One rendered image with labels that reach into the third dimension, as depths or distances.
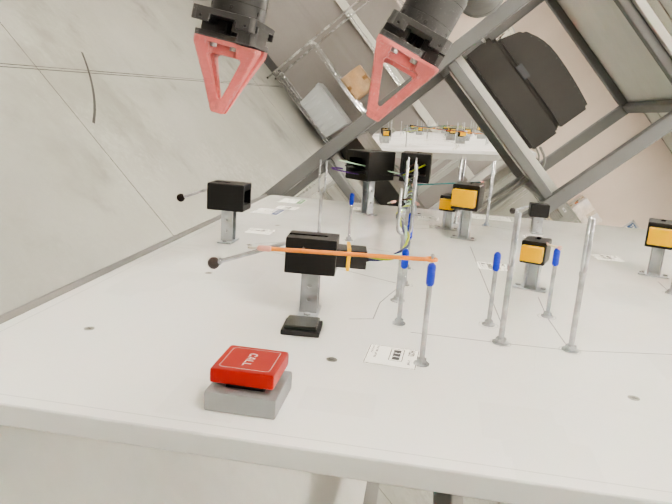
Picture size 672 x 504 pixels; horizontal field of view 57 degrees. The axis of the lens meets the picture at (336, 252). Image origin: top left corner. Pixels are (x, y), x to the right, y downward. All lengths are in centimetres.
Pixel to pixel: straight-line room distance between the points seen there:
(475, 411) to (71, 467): 44
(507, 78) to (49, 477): 137
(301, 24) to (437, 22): 763
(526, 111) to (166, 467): 124
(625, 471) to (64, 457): 55
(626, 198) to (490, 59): 696
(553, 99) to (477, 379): 121
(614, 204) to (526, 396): 800
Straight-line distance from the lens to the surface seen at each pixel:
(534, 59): 171
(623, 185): 853
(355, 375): 56
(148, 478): 83
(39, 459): 74
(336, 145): 163
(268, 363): 49
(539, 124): 171
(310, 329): 64
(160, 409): 50
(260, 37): 66
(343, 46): 816
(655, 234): 108
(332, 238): 68
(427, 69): 63
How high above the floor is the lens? 132
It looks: 15 degrees down
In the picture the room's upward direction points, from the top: 54 degrees clockwise
